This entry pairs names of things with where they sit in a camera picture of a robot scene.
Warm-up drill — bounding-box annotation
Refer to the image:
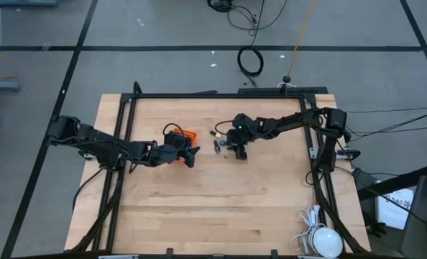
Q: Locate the orange floor cable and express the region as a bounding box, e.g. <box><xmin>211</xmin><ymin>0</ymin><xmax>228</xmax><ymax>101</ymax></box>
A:
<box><xmin>0</xmin><ymin>35</ymin><xmax>19</xmax><ymax>81</ymax></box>

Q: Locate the black coiled floor cable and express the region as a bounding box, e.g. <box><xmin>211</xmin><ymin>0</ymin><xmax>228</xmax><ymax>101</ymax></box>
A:
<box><xmin>237</xmin><ymin>45</ymin><xmax>265</xmax><ymax>88</ymax></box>

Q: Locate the thin black floor cable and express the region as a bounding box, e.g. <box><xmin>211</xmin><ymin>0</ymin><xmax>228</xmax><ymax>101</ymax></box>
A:
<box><xmin>338</xmin><ymin>106</ymin><xmax>427</xmax><ymax>134</ymax></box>

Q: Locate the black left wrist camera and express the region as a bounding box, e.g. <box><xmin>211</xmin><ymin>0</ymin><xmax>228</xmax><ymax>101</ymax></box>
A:
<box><xmin>163</xmin><ymin>130</ymin><xmax>188</xmax><ymax>147</ymax></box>

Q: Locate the black tangled floor cable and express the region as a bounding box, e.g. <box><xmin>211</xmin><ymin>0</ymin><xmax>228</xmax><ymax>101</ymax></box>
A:
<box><xmin>206</xmin><ymin>0</ymin><xmax>289</xmax><ymax>47</ymax></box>

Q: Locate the yellow hanging cable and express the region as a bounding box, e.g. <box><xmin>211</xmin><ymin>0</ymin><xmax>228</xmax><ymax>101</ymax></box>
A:
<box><xmin>286</xmin><ymin>0</ymin><xmax>317</xmax><ymax>78</ymax></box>

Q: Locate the grey office chair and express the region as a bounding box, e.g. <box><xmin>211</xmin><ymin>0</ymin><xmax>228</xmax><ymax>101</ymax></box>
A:
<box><xmin>399</xmin><ymin>175</ymin><xmax>427</xmax><ymax>259</ymax></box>

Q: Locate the white power cable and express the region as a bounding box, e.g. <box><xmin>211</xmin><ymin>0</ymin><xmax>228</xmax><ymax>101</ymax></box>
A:
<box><xmin>289</xmin><ymin>204</ymin><xmax>326</xmax><ymax>253</ymax></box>

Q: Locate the grey power adapter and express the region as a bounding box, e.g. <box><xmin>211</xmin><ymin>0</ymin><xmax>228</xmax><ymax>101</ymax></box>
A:
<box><xmin>298</xmin><ymin>235</ymin><xmax>314</xmax><ymax>255</ymax></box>

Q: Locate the black equipment stand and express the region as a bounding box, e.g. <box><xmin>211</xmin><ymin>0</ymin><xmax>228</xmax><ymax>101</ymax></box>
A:
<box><xmin>357</xmin><ymin>149</ymin><xmax>427</xmax><ymax>202</ymax></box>

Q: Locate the black metal table frame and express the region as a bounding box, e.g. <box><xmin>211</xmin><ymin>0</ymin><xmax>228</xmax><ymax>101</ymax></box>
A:
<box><xmin>69</xmin><ymin>81</ymin><xmax>372</xmax><ymax>255</ymax></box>

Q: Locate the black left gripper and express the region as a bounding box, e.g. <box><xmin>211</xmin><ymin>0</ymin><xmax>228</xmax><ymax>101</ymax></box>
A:
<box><xmin>150</xmin><ymin>142</ymin><xmax>201</xmax><ymax>169</ymax></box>

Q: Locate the black looped camera cable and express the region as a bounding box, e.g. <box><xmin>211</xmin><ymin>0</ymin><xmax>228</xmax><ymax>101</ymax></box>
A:
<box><xmin>162</xmin><ymin>122</ymin><xmax>186</xmax><ymax>140</ymax></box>
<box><xmin>214</xmin><ymin>119</ymin><xmax>237</xmax><ymax>137</ymax></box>

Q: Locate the white printed paper sign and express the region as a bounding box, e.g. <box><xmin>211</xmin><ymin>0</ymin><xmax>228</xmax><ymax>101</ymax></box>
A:
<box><xmin>376</xmin><ymin>186</ymin><xmax>415</xmax><ymax>231</ymax></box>

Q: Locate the white dome lamp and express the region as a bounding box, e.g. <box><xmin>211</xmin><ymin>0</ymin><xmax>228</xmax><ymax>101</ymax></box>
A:
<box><xmin>313</xmin><ymin>227</ymin><xmax>344</xmax><ymax>259</ymax></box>

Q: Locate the grey metal floor beam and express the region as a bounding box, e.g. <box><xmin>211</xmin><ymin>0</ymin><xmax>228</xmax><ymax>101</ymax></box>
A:
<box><xmin>0</xmin><ymin>79</ymin><xmax>21</xmax><ymax>92</ymax></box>
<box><xmin>0</xmin><ymin>0</ymin><xmax>59</xmax><ymax>7</ymax></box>

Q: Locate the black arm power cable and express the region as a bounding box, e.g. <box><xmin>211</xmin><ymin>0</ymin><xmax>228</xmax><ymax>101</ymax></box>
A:
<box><xmin>72</xmin><ymin>168</ymin><xmax>105</xmax><ymax>213</ymax></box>

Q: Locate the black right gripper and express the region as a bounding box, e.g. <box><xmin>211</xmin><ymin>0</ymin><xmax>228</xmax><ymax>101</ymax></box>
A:
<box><xmin>226</xmin><ymin>112</ymin><xmax>262</xmax><ymax>161</ymax></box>

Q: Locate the orange plastic slotted basket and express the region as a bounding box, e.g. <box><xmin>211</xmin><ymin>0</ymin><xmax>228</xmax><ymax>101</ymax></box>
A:
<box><xmin>173</xmin><ymin>127</ymin><xmax>199</xmax><ymax>164</ymax></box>

